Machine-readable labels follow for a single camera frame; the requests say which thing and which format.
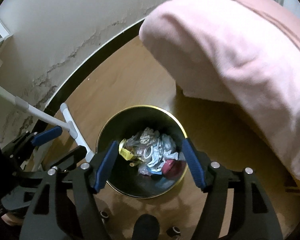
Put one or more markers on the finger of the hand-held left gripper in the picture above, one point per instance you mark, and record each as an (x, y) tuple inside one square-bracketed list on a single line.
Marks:
[(47, 133), (72, 155)]

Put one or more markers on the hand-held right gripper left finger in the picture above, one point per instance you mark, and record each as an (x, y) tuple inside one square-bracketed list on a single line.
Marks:
[(107, 165)]

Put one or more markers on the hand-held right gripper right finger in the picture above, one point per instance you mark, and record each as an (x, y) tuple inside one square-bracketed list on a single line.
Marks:
[(193, 165)]

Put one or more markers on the yellow cartoon snack bag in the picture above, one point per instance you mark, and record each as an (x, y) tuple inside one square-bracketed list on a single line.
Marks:
[(126, 153)]

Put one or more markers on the clear plastic bag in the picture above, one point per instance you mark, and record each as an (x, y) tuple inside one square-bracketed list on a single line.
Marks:
[(135, 142)]

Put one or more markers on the blue and white snack wrapper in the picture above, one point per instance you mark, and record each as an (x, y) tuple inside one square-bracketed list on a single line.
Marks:
[(160, 151)]

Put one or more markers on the white knobbly foam piece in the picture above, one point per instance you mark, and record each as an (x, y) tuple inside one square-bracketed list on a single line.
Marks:
[(148, 135)]

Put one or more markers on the black trash bin gold rim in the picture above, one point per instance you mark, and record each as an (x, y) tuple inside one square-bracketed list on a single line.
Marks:
[(152, 115)]

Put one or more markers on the person's left hand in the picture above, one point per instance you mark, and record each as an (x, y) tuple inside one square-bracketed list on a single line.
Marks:
[(9, 218)]

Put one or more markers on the dark red wrapper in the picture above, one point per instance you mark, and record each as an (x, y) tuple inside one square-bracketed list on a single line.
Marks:
[(173, 168)]

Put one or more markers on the person's foot in black sock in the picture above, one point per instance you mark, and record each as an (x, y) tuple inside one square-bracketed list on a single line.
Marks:
[(147, 226)]

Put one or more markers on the pink blanket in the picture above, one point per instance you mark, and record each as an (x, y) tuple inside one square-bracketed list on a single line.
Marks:
[(227, 55)]

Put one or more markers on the white window frame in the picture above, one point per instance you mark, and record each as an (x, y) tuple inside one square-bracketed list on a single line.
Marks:
[(0, 28)]

